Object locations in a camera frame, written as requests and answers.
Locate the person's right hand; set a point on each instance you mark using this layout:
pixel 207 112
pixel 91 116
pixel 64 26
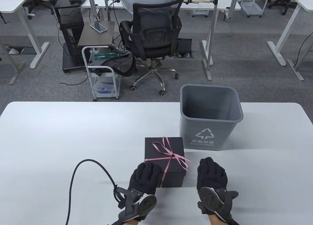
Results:
pixel 212 173

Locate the person's left hand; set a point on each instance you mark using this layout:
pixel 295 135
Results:
pixel 146 176

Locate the black gift box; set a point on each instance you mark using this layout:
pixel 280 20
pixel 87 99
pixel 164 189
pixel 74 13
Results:
pixel 171 183

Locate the black gift box lid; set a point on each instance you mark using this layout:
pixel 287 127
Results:
pixel 156 151

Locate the pink ribbon bow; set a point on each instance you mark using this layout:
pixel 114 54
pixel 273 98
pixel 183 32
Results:
pixel 174 156

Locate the person's right forearm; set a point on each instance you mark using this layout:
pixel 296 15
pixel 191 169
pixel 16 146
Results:
pixel 215 220

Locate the clear plastic box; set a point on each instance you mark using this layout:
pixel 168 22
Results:
pixel 105 88

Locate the black floor outlet box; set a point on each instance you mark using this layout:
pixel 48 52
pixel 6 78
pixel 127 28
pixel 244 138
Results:
pixel 184 45

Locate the grey floor outlet box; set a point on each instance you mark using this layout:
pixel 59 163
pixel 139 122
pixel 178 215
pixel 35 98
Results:
pixel 14 50

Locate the black handheld controller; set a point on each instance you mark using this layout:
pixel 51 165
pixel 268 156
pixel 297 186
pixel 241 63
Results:
pixel 146 204
pixel 207 198

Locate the grey plastic waste bin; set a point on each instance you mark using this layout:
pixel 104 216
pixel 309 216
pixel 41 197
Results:
pixel 190 137

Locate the white rolling cart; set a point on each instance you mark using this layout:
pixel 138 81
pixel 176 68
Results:
pixel 91 85

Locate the grey backpack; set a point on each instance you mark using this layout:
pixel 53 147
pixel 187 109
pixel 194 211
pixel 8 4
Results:
pixel 117 63

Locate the black mesh office chair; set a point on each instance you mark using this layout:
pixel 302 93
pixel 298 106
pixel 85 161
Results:
pixel 151 51

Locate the green bottle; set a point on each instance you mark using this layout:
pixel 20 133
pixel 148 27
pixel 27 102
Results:
pixel 107 55

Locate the black computer cart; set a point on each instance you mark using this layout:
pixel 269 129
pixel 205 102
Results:
pixel 73 66

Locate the brown side table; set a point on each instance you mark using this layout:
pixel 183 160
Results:
pixel 97 38

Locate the smartphone with teal case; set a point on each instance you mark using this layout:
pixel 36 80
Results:
pixel 99 27

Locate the black computer tower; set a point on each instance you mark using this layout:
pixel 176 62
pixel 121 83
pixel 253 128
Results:
pixel 71 22

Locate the aluminium frame post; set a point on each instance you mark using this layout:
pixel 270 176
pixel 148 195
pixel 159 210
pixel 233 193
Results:
pixel 211 39
pixel 94 5

